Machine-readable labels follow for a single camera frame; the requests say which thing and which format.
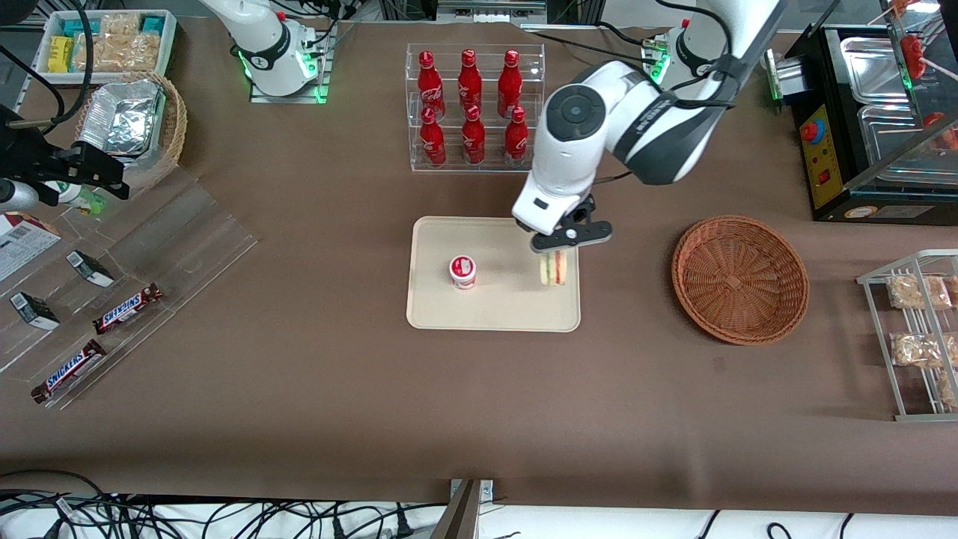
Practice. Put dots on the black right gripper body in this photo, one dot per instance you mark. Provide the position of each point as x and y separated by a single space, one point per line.
31 162

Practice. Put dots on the triangle sandwich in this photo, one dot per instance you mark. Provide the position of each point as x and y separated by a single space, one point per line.
557 269

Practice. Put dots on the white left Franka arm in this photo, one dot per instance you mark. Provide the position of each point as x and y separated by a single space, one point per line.
658 135

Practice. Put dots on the tan wicker basket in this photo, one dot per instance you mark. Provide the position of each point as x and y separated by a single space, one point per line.
172 135

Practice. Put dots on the beige plastic tray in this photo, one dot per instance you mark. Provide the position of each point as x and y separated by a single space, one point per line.
494 311

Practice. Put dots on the round brown wicker basket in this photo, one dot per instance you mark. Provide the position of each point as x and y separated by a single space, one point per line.
737 281

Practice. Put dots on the green white small bottle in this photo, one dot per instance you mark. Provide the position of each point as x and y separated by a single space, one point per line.
78 197

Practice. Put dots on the silver foil container stack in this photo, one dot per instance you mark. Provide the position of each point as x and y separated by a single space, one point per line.
123 120

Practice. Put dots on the white printed carton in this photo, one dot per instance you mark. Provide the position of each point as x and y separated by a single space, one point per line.
22 243

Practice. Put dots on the small black white box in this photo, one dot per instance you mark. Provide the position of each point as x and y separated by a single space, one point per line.
34 311
91 268

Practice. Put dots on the clear acrylic display stand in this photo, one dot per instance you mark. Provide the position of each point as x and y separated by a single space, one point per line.
187 239

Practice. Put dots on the red cola bottle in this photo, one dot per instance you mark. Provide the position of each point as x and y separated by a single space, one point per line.
469 78
473 141
432 142
516 142
510 82
429 82

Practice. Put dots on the yellow snack packet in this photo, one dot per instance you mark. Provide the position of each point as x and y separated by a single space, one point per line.
60 54

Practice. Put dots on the white red yogurt cup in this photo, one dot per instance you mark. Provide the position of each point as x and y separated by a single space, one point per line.
463 272

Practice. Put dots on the rice cracker snack pack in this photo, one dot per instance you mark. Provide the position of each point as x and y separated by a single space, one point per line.
123 45

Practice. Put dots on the clear acrylic bottle rack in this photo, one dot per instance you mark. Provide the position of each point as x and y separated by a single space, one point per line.
479 161

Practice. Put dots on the Snickers chocolate bar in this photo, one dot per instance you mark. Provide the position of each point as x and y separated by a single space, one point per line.
127 308
69 370

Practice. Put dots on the teal snack packet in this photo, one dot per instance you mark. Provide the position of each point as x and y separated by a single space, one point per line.
73 27

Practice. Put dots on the white plastic snack tub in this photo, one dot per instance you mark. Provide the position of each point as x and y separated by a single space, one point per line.
168 37

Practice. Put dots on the red emergency button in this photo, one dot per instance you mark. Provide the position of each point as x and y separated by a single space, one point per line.
810 131

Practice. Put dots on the black food warmer appliance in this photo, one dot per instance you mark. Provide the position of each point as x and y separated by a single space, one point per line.
838 172

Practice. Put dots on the steel warmer pan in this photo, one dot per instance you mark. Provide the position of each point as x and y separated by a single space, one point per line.
898 146
872 71

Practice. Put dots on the bagged cracker snack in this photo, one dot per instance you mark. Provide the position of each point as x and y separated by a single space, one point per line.
917 292
920 349
949 389

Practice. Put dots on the red sausage on skewer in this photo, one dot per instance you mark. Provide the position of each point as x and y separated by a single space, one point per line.
913 56

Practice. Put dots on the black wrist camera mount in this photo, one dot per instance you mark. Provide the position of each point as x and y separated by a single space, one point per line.
580 209

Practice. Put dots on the metal table bracket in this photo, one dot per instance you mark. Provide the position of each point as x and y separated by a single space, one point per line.
464 513

